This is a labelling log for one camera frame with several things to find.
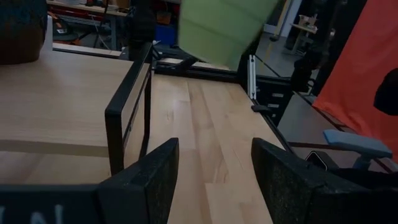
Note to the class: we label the small wooden table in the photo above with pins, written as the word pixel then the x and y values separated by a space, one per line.
pixel 303 28

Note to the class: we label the silver aluminium extrusion post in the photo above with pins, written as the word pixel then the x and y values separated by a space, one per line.
pixel 252 77

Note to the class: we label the black rounded chair back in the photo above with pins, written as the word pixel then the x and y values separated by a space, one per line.
pixel 388 93

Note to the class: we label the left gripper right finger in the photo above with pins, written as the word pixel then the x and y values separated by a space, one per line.
pixel 286 193

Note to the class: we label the wooden shelf with black frame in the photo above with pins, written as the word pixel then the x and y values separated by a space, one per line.
pixel 62 102

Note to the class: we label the blue storage bin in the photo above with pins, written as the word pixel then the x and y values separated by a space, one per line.
pixel 166 34

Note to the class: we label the wooden workbench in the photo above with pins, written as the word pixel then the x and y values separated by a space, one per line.
pixel 81 7

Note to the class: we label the orange fabric panel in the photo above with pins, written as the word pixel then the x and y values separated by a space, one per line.
pixel 357 77

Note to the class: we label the black office chair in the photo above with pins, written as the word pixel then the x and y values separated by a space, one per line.
pixel 308 68

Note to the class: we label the teal and brown glazed mug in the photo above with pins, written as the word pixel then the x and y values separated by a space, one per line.
pixel 18 31

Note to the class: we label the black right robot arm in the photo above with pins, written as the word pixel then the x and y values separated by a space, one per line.
pixel 141 21

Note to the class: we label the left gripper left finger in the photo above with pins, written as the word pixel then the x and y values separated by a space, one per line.
pixel 140 193

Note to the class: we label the black rectangular device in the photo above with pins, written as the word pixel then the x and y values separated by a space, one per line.
pixel 315 160

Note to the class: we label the blue chair armrest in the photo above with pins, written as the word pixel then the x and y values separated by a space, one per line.
pixel 354 141

